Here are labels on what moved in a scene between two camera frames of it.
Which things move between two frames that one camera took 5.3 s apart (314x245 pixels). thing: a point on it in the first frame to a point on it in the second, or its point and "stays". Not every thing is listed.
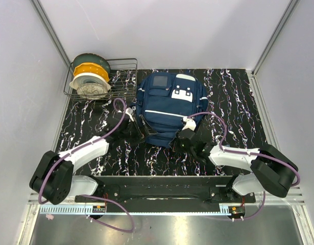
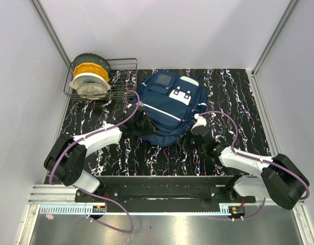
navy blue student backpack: [164, 98] stays
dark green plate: [94, 58] stays
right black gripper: [174, 143] to [190, 134]
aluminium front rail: [298, 198] stays
